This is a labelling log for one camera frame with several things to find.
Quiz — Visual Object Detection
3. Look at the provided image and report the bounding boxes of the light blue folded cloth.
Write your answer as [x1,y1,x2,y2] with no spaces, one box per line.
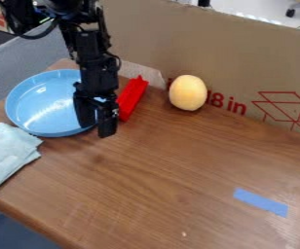
[0,123,41,185]

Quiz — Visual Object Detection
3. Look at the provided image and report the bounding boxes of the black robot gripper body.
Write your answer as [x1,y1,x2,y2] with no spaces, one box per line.
[73,29,120,111]

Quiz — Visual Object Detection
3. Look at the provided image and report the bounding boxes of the black computer tower with lights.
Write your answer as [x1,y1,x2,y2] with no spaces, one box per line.
[0,0,49,35]

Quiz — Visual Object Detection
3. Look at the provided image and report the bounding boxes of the blue tape strip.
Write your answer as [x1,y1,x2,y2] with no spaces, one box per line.
[232,189,288,218]

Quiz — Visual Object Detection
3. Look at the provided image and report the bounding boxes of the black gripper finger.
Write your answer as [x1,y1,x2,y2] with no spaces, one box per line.
[73,96,95,128]
[97,103,119,138]

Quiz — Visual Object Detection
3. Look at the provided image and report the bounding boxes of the brown cardboard box wall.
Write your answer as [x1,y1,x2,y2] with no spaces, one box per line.
[100,0,300,132]

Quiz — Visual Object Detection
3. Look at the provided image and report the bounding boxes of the red rectangular block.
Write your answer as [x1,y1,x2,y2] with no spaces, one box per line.
[117,75,148,122]

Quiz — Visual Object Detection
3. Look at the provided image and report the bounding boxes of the yellow round fruit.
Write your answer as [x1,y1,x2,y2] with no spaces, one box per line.
[168,75,207,111]

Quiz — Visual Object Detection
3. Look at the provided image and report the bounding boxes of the grey fabric panel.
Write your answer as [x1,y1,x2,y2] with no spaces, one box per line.
[0,28,69,100]

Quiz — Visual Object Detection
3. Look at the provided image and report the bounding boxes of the light blue plate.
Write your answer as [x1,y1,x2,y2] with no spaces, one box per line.
[4,69,89,137]

